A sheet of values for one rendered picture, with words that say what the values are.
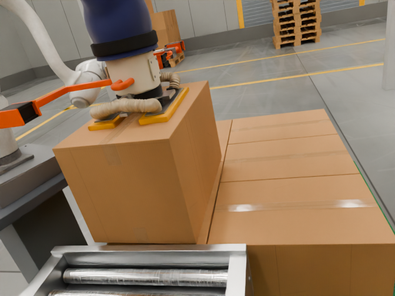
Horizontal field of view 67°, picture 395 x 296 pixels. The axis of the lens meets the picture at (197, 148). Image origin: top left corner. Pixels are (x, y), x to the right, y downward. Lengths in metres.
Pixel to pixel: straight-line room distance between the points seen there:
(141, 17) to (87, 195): 0.61
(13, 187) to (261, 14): 9.44
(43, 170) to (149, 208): 0.58
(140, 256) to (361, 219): 0.75
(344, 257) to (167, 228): 0.58
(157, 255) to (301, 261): 0.48
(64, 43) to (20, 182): 11.28
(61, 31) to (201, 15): 5.16
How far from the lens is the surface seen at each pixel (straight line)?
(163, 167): 0.89
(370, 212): 1.21
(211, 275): 1.00
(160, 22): 8.03
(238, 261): 0.95
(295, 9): 7.76
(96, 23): 1.04
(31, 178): 1.40
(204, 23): 10.52
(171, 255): 1.03
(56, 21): 12.55
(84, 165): 1.01
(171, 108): 1.02
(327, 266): 1.15
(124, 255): 1.10
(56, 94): 1.16
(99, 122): 1.09
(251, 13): 10.22
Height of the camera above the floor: 1.29
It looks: 25 degrees down
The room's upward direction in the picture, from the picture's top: 12 degrees counter-clockwise
